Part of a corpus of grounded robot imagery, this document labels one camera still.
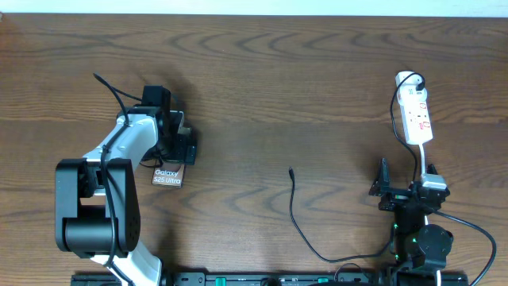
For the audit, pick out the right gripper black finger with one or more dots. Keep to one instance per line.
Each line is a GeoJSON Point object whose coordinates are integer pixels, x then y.
{"type": "Point", "coordinates": [381, 184]}
{"type": "Point", "coordinates": [431, 169]}

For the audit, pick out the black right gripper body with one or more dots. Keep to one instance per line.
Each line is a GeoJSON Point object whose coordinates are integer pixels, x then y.
{"type": "Point", "coordinates": [394, 200]}

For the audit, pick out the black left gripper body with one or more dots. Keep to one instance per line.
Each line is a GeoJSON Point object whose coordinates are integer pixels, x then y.
{"type": "Point", "coordinates": [175, 148]}

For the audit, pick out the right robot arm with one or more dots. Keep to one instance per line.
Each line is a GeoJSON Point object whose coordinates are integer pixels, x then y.
{"type": "Point", "coordinates": [420, 246]}

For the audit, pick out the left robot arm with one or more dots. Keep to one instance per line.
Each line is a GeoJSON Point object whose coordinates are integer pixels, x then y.
{"type": "Point", "coordinates": [97, 214]}

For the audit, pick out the white USB charger adapter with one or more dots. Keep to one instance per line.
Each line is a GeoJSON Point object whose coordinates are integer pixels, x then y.
{"type": "Point", "coordinates": [410, 85]}

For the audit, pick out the white power strip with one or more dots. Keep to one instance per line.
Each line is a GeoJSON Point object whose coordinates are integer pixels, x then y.
{"type": "Point", "coordinates": [416, 122]}

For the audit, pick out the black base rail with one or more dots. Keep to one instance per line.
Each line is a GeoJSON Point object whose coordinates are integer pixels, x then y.
{"type": "Point", "coordinates": [343, 278]}

